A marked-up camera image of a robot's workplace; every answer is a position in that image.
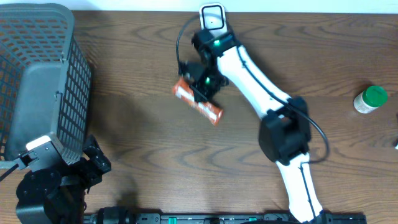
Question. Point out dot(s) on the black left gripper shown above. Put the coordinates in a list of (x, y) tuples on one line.
[(89, 175)]

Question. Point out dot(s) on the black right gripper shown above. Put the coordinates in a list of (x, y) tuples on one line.
[(203, 93)]

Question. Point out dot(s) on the red chocolate bar wrapper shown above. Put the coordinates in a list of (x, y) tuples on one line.
[(182, 90)]

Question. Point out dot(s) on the green lid white jar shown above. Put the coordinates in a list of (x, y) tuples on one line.
[(370, 99)]

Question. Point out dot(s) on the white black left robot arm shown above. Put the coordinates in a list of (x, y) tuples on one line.
[(53, 191)]

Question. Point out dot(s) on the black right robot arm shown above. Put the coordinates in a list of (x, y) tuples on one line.
[(284, 132)]

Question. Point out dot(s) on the grey plastic basket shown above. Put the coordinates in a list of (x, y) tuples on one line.
[(45, 80)]

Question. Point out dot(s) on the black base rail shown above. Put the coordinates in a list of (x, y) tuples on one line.
[(119, 215)]

